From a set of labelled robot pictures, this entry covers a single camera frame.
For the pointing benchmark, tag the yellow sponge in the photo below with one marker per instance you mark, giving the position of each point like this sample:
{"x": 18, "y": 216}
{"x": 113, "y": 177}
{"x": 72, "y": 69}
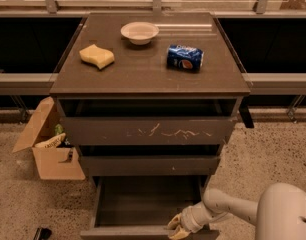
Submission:
{"x": 97, "y": 56}

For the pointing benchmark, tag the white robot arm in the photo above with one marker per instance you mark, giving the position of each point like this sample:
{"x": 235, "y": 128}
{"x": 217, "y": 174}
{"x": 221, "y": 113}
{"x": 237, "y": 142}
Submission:
{"x": 280, "y": 213}

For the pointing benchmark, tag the small black floor object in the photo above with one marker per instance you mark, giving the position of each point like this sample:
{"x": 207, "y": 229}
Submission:
{"x": 42, "y": 234}

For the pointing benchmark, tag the open cardboard box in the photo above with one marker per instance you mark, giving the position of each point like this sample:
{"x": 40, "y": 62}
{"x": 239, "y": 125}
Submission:
{"x": 45, "y": 137}

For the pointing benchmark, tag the grey bottom drawer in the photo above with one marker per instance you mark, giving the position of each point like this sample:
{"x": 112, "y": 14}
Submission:
{"x": 140, "y": 207}

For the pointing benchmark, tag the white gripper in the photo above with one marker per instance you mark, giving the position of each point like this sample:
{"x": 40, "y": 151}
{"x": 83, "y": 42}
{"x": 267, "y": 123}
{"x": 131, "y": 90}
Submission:
{"x": 188, "y": 218}

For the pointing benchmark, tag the grey top drawer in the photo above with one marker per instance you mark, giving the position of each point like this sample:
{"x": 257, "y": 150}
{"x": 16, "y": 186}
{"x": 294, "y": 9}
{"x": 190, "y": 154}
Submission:
{"x": 88, "y": 131}

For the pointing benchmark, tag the grey middle drawer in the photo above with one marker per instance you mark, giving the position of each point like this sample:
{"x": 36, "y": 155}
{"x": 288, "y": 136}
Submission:
{"x": 148, "y": 165}

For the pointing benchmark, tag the white ceramic bowl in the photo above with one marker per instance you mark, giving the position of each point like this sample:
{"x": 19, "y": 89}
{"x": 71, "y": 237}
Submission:
{"x": 139, "y": 33}

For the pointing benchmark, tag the blue pepsi can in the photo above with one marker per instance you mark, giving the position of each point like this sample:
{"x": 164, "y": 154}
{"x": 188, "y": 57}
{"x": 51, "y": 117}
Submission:
{"x": 185, "y": 57}

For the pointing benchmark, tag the grey drawer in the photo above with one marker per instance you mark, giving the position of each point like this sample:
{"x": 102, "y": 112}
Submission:
{"x": 88, "y": 131}
{"x": 140, "y": 207}
{"x": 148, "y": 165}

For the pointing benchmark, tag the dark grey drawer cabinet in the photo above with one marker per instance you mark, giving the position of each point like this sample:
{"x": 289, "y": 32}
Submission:
{"x": 140, "y": 84}

